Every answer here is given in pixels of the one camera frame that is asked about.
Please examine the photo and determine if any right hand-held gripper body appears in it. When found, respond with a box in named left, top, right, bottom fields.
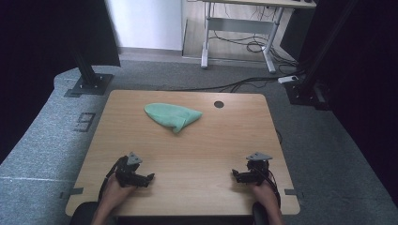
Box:
left=245, top=152, right=273, bottom=186

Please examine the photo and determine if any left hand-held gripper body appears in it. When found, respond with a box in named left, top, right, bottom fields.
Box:
left=114, top=152, right=148, bottom=188

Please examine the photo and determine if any green microfibre cloth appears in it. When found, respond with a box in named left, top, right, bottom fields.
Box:
left=144, top=102, right=204, bottom=134

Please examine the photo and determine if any person's left hand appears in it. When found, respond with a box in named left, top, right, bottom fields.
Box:
left=99, top=173, right=137, bottom=209

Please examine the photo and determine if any person's right hand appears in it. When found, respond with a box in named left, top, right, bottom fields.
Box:
left=250, top=181, right=280, bottom=214

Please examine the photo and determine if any person's right leg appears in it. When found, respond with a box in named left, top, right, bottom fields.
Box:
left=252, top=201, right=270, bottom=225

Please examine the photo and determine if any person's leg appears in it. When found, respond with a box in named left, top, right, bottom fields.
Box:
left=69, top=201, right=100, bottom=225
left=252, top=201, right=270, bottom=225

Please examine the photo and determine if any short black floor tape strip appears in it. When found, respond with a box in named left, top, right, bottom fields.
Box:
left=59, top=187, right=84, bottom=200
left=283, top=188, right=305, bottom=200

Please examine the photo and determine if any person's left leg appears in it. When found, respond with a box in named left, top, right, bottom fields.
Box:
left=69, top=201, right=100, bottom=225

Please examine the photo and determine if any black metal stand with base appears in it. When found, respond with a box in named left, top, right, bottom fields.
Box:
left=283, top=0, right=360, bottom=111
left=64, top=46, right=115, bottom=98

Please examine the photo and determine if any white power strip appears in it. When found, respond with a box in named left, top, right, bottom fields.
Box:
left=277, top=75, right=300, bottom=84

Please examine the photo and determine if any black computer case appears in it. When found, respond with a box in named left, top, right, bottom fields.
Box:
left=279, top=7, right=314, bottom=61

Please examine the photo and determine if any black curtain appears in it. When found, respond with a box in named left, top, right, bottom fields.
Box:
left=0, top=0, right=122, bottom=165
left=297, top=0, right=398, bottom=200

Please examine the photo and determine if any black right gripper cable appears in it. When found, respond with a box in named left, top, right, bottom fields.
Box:
left=257, top=167, right=282, bottom=209

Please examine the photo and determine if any long black floor cable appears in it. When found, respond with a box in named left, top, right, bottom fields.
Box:
left=158, top=75, right=284, bottom=94

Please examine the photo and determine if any tangle of black cables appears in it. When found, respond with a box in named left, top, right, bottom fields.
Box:
left=208, top=29, right=299, bottom=68

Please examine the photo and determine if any white metal desk frame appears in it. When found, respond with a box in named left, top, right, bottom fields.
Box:
left=200, top=0, right=317, bottom=75

